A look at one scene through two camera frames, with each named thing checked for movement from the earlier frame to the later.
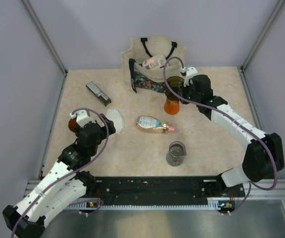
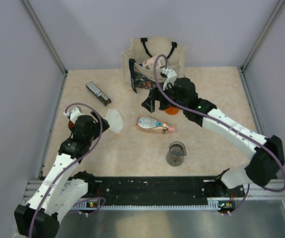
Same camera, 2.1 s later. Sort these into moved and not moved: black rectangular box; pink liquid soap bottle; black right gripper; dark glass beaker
Moved: black right gripper
Not moved: dark glass beaker; black rectangular box; pink liquid soap bottle
